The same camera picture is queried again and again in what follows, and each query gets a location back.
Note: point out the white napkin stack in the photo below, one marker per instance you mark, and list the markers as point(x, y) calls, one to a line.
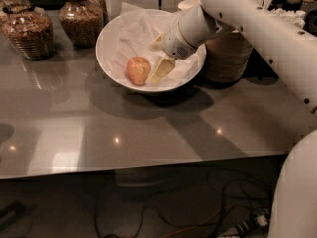
point(295, 18)

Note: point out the white paper liner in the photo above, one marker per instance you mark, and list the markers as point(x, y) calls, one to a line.
point(135, 33)

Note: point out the large white bowl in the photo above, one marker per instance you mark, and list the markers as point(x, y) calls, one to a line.
point(109, 47)

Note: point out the power strip on floor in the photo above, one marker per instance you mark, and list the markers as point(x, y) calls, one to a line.
point(241, 229)

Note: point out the glass jar of granola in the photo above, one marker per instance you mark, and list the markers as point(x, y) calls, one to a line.
point(29, 32)

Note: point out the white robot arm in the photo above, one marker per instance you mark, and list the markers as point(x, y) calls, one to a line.
point(292, 53)

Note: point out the red yellow apple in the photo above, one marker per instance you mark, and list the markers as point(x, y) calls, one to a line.
point(138, 69)

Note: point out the glass jar of cereal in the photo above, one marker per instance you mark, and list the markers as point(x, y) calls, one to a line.
point(82, 20)

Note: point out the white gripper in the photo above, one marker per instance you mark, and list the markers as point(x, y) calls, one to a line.
point(172, 43)

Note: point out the dark bottle with cap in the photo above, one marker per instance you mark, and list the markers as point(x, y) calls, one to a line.
point(292, 5)

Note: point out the stack of beige paper bowls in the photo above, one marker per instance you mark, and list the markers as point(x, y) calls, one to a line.
point(227, 57)

